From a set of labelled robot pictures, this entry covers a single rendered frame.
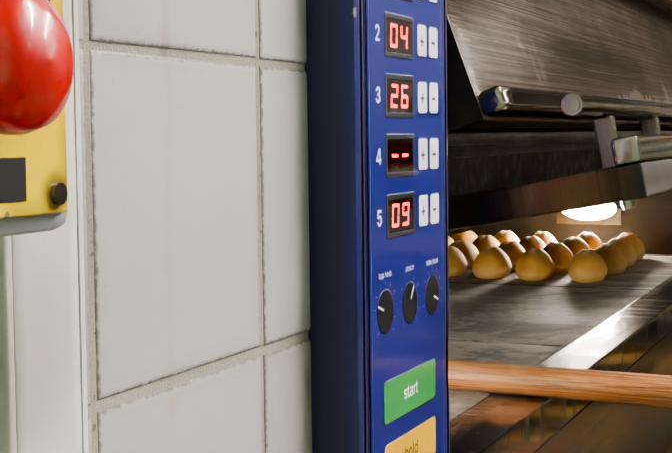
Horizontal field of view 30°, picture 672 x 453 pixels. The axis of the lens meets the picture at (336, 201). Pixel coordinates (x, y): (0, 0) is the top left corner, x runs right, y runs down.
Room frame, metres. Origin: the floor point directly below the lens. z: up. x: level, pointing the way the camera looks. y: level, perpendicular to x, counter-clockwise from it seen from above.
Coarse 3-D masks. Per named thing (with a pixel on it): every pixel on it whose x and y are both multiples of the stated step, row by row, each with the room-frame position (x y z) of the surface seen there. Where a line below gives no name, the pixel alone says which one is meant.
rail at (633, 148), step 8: (624, 136) 0.88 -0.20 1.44; (632, 136) 0.88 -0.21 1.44; (640, 136) 0.89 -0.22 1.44; (648, 136) 0.92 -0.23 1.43; (656, 136) 0.95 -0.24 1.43; (664, 136) 0.98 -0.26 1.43; (616, 144) 0.88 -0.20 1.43; (624, 144) 0.88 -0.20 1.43; (632, 144) 0.87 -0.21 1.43; (640, 144) 0.88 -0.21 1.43; (648, 144) 0.91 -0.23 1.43; (656, 144) 0.94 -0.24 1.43; (664, 144) 0.97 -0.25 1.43; (616, 152) 0.88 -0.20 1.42; (624, 152) 0.88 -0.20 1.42; (632, 152) 0.87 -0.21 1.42; (640, 152) 0.87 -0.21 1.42; (648, 152) 0.90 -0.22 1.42; (656, 152) 0.93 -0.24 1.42; (664, 152) 0.96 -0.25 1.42; (616, 160) 0.88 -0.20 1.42; (624, 160) 0.88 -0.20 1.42; (632, 160) 0.87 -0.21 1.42; (640, 160) 0.88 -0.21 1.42; (648, 160) 0.91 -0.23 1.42
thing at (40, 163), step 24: (0, 144) 0.36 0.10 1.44; (24, 144) 0.37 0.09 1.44; (48, 144) 0.38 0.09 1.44; (0, 168) 0.36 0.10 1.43; (24, 168) 0.37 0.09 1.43; (48, 168) 0.38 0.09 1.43; (0, 192) 0.36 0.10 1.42; (24, 192) 0.37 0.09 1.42; (48, 192) 0.38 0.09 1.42; (0, 216) 0.36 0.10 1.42; (24, 216) 0.37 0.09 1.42; (48, 216) 0.38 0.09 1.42
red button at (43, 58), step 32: (0, 0) 0.33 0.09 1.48; (32, 0) 0.34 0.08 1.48; (0, 32) 0.33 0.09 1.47; (32, 32) 0.33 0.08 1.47; (64, 32) 0.35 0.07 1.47; (0, 64) 0.33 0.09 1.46; (32, 64) 0.33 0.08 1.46; (64, 64) 0.34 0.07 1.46; (0, 96) 0.33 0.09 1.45; (32, 96) 0.33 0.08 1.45; (64, 96) 0.35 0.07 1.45; (0, 128) 0.33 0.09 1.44; (32, 128) 0.34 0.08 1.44
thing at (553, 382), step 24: (456, 360) 1.25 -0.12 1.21; (456, 384) 1.24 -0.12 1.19; (480, 384) 1.23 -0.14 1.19; (504, 384) 1.22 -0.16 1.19; (528, 384) 1.21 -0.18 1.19; (552, 384) 1.20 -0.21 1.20; (576, 384) 1.19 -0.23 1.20; (600, 384) 1.18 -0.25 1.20; (624, 384) 1.17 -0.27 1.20; (648, 384) 1.16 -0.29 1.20
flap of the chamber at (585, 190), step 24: (624, 168) 0.88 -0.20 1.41; (648, 168) 0.89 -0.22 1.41; (480, 192) 0.92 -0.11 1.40; (504, 192) 0.91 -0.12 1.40; (528, 192) 0.90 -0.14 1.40; (552, 192) 0.90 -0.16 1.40; (576, 192) 0.89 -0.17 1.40; (600, 192) 0.88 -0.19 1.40; (624, 192) 0.88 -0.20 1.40; (648, 192) 0.87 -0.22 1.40; (456, 216) 0.93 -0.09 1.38; (480, 216) 0.92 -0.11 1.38; (504, 216) 0.91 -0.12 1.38; (528, 216) 0.91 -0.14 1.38
